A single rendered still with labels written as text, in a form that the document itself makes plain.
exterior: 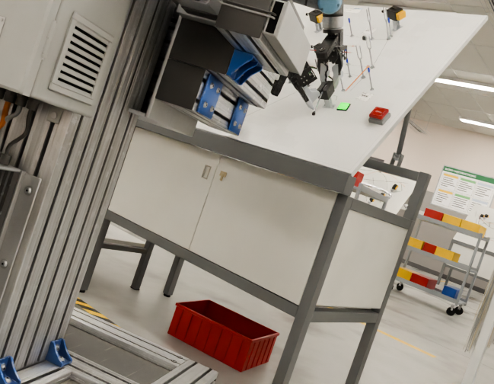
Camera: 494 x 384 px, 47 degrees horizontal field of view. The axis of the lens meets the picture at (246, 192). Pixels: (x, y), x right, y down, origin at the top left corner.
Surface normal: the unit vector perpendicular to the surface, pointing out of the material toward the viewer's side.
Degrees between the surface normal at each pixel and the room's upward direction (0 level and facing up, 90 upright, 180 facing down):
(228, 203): 90
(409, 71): 53
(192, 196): 90
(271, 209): 90
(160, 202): 90
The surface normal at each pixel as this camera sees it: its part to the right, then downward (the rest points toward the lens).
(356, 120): -0.28, -0.72
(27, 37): -0.25, -0.06
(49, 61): 0.91, 0.32
